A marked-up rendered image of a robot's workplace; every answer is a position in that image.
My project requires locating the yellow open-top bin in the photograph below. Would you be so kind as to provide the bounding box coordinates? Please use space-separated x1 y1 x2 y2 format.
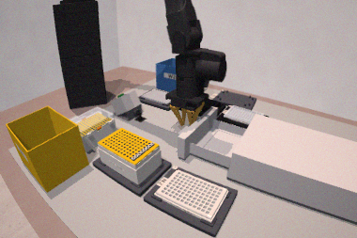
6 106 89 193

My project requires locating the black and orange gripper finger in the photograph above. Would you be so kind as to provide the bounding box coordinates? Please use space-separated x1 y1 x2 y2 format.
170 104 187 126
187 102 205 126

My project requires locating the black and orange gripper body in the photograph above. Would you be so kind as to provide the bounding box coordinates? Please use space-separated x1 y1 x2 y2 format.
165 76 209 111

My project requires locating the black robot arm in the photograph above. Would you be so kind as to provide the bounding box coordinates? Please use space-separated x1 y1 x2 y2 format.
164 0 226 97

